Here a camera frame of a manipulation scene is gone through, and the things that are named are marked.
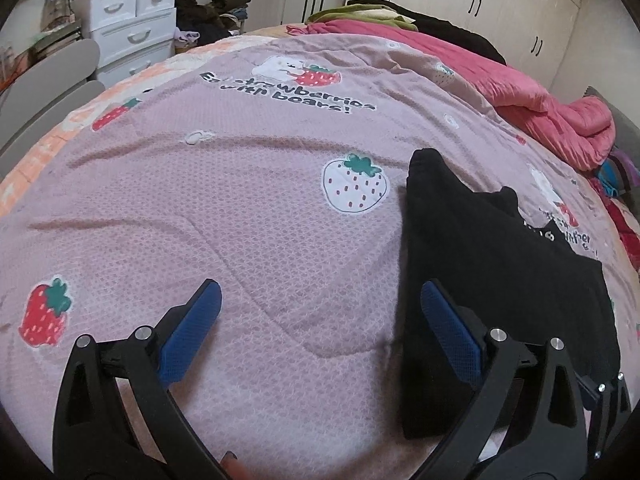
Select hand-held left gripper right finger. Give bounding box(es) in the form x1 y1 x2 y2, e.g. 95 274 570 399
415 280 590 480

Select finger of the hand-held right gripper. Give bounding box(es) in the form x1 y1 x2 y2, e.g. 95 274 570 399
580 370 633 466

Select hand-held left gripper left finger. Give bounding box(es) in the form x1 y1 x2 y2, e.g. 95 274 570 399
52 278 236 480

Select black pants with orange patches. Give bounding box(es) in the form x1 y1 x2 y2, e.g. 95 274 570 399
402 149 623 441

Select pile of dark clothes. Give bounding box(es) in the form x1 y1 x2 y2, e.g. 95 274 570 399
175 0 253 43

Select person's left hand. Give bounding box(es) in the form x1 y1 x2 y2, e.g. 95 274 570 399
220 452 253 480

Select pink strawberry printed blanket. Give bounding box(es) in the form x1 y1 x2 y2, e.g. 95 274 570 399
0 25 640 480

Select red cloth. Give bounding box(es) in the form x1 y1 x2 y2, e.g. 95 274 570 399
595 182 640 273

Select colourful striped cloth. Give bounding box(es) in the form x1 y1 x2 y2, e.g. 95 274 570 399
592 147 640 196

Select pink quilt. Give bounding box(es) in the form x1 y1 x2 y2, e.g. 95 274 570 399
287 20 616 171

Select white drawer cabinet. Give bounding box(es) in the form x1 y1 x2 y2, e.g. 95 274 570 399
72 0 178 81

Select black cloth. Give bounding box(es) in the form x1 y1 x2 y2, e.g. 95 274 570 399
385 1 506 66

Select white wardrobe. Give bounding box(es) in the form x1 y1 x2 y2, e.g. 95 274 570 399
347 0 586 91

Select green cloth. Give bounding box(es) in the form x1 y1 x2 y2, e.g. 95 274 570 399
307 4 418 33

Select cluttered shelf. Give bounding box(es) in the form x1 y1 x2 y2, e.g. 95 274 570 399
0 0 91 86

